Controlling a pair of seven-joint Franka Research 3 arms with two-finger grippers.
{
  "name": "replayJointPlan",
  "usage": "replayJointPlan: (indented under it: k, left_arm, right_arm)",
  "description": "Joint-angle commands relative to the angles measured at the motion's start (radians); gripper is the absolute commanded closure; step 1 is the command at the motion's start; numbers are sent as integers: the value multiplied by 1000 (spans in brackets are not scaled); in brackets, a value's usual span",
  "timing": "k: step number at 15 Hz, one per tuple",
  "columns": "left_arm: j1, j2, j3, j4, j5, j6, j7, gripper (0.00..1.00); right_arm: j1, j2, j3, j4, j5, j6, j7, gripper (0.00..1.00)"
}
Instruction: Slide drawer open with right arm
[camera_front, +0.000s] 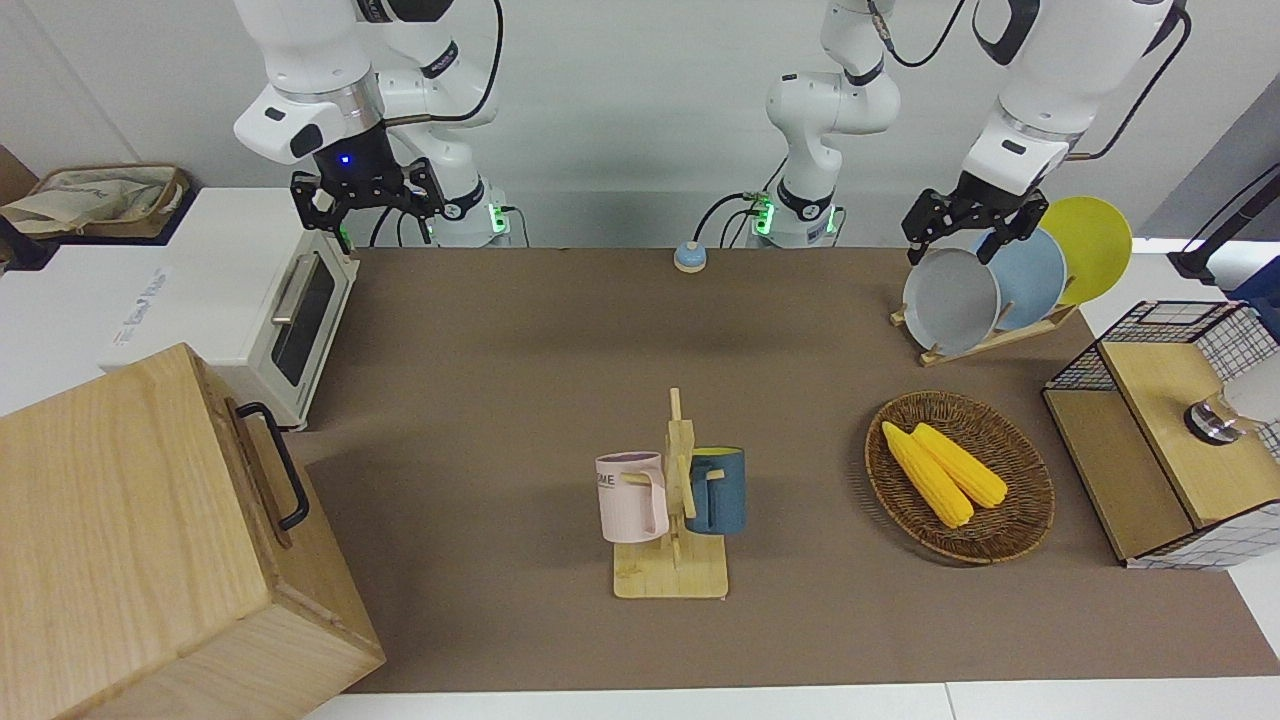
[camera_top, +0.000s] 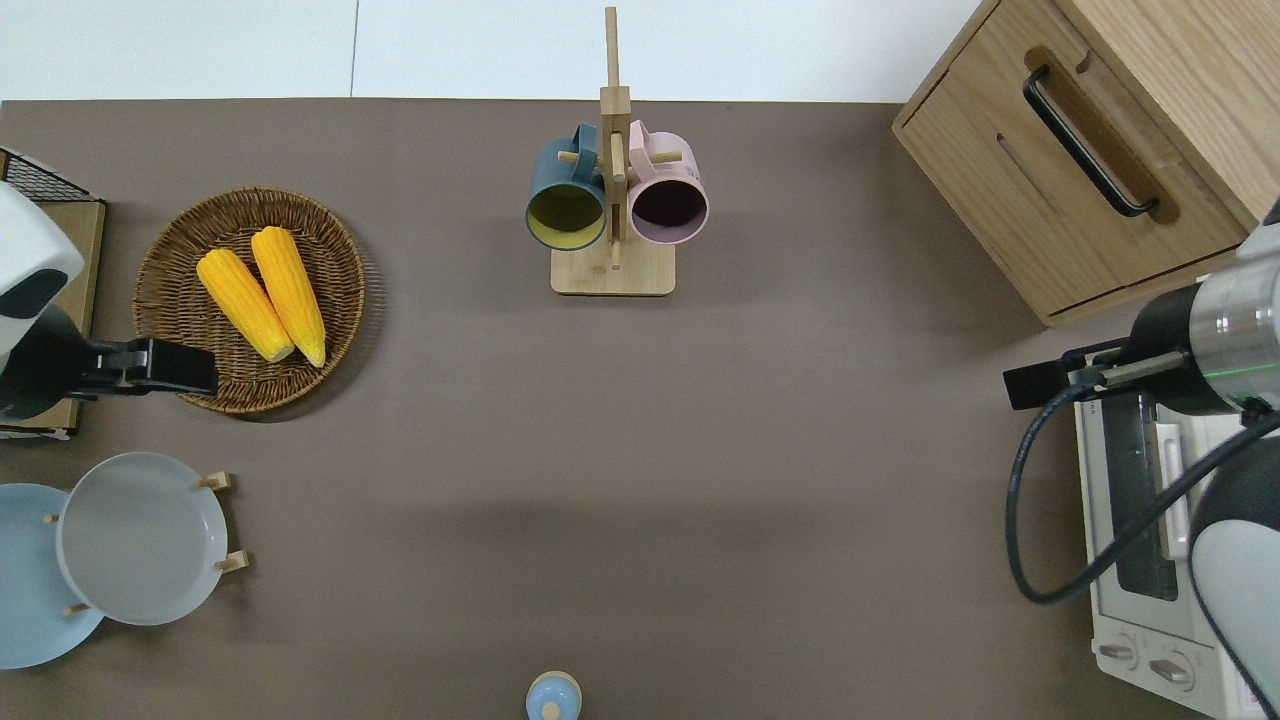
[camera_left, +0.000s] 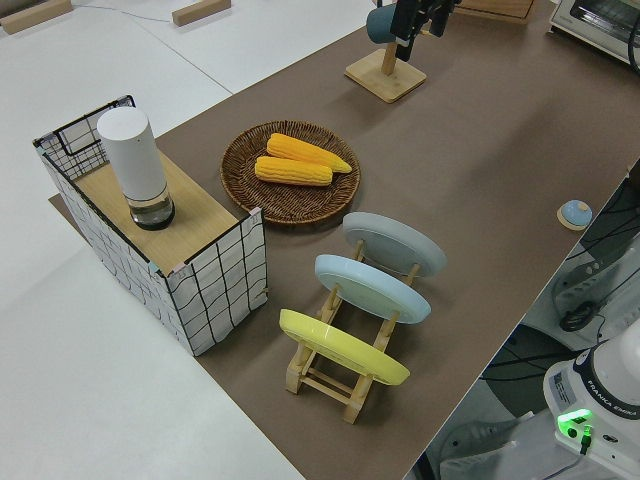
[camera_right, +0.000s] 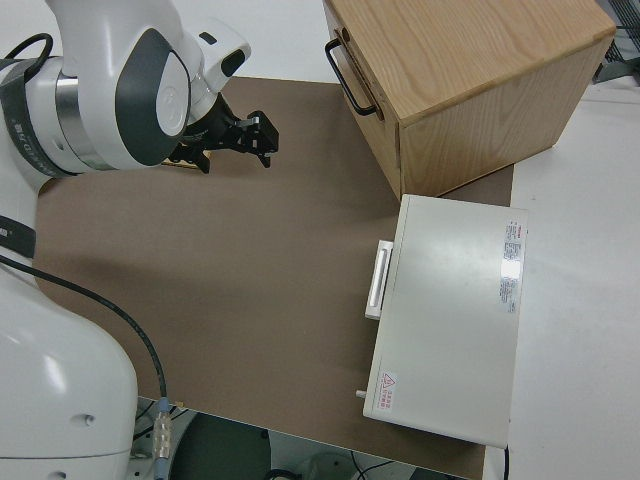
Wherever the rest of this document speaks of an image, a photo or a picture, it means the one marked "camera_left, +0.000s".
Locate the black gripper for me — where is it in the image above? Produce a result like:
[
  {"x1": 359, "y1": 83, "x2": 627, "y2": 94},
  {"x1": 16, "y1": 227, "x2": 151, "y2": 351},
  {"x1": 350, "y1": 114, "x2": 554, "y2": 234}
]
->
[{"x1": 391, "y1": 0, "x2": 464, "y2": 62}]

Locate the dark blue mug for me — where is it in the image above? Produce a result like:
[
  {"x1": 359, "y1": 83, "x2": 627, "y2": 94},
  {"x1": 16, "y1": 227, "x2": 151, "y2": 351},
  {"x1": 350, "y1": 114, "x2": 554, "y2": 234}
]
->
[{"x1": 366, "y1": 5, "x2": 401, "y2": 46}]

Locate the wooden mug tree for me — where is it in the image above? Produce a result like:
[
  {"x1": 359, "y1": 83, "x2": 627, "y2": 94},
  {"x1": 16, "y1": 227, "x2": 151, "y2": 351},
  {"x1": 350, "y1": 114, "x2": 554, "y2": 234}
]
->
[{"x1": 344, "y1": 0, "x2": 428, "y2": 105}]

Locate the brown table mat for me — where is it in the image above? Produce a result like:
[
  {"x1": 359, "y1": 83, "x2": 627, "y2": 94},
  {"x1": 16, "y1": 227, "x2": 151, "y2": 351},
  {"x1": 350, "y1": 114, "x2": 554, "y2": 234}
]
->
[{"x1": 48, "y1": 0, "x2": 640, "y2": 480}]

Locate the white toaster oven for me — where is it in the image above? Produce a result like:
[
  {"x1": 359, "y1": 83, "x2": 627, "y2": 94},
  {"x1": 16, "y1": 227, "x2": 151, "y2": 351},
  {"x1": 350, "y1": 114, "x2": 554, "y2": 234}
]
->
[{"x1": 547, "y1": 0, "x2": 640, "y2": 67}]

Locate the yellow corn cob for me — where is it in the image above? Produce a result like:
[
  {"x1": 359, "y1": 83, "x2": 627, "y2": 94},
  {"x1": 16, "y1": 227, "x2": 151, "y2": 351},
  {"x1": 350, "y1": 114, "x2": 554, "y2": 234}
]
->
[
  {"x1": 254, "y1": 155, "x2": 335, "y2": 188},
  {"x1": 266, "y1": 132, "x2": 353, "y2": 175}
]

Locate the gray plate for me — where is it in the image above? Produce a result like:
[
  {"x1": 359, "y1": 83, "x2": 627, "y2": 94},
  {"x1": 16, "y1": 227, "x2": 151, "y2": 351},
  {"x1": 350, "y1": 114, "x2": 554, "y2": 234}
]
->
[{"x1": 342, "y1": 211, "x2": 448, "y2": 280}]

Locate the wooden block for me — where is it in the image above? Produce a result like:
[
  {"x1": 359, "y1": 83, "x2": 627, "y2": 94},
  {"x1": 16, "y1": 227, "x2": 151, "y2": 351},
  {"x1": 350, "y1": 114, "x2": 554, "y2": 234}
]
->
[
  {"x1": 0, "y1": 0, "x2": 73, "y2": 35},
  {"x1": 171, "y1": 0, "x2": 232, "y2": 26}
]

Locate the brown wicker basket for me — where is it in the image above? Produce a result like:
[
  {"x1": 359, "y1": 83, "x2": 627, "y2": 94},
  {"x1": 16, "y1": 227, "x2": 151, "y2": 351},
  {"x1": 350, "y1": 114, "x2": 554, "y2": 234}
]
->
[{"x1": 220, "y1": 119, "x2": 362, "y2": 229}]

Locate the blue dome button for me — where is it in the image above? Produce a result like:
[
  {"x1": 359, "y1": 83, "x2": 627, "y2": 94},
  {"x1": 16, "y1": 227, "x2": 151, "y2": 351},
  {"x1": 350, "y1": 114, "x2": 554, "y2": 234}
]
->
[{"x1": 556, "y1": 199, "x2": 594, "y2": 231}]

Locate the light blue plate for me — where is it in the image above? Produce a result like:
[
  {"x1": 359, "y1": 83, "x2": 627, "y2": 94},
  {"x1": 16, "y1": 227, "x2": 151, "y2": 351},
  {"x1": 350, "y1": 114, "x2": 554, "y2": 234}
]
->
[{"x1": 314, "y1": 254, "x2": 432, "y2": 325}]

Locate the white cylinder bottle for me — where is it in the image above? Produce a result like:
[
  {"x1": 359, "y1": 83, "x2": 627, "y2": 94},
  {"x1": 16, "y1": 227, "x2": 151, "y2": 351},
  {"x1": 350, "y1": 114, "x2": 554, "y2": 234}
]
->
[{"x1": 96, "y1": 108, "x2": 176, "y2": 231}]

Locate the yellow plate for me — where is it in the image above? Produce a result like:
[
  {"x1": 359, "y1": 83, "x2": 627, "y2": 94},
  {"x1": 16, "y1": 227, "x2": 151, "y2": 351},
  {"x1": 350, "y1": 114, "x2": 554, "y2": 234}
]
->
[{"x1": 278, "y1": 308, "x2": 411, "y2": 386}]

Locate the wooden plate rack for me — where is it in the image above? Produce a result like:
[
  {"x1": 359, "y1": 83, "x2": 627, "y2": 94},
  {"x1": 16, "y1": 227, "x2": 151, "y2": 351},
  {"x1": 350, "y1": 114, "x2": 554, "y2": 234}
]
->
[{"x1": 284, "y1": 239, "x2": 426, "y2": 425}]

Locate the black toaster cable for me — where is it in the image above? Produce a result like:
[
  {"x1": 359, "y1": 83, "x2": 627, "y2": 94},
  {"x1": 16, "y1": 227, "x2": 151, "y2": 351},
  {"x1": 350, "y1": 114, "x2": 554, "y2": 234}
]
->
[{"x1": 622, "y1": 33, "x2": 640, "y2": 72}]

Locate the coiled black cable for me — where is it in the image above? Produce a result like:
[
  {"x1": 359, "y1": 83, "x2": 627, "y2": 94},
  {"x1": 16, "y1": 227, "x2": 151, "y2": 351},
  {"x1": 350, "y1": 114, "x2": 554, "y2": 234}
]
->
[{"x1": 558, "y1": 304, "x2": 599, "y2": 332}]

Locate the wire grid shelf with boards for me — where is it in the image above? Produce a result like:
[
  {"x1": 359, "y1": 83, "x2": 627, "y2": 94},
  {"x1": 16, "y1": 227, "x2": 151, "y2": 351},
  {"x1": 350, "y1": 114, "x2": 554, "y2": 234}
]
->
[{"x1": 32, "y1": 94, "x2": 269, "y2": 357}]

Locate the black base cable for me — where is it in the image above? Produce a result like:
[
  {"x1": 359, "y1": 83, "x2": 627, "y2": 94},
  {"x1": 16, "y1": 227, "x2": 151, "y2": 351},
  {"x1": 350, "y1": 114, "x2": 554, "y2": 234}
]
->
[{"x1": 577, "y1": 423, "x2": 596, "y2": 456}]

